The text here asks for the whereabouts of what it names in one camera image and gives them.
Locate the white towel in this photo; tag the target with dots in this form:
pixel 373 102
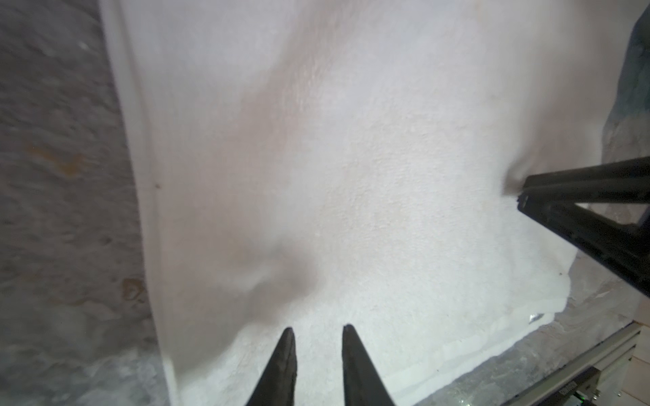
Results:
pixel 312 164

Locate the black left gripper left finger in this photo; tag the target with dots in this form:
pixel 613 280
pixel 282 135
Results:
pixel 277 383

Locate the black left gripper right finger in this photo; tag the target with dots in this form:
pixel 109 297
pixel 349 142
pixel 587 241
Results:
pixel 362 383

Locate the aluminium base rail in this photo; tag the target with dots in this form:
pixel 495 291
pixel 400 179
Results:
pixel 594 378

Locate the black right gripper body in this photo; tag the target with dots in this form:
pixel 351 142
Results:
pixel 554 200

